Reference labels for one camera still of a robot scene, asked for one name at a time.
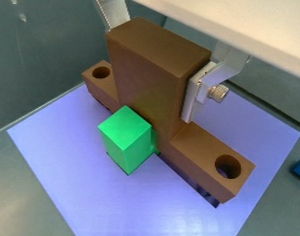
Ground purple base board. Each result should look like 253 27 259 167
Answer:
8 87 300 236

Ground brown T-shaped block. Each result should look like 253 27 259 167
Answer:
81 18 254 203

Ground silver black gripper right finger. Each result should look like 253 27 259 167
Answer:
180 41 250 123

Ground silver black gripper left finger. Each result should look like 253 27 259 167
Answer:
94 0 130 31

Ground green U-shaped block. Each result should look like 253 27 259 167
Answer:
98 106 158 175

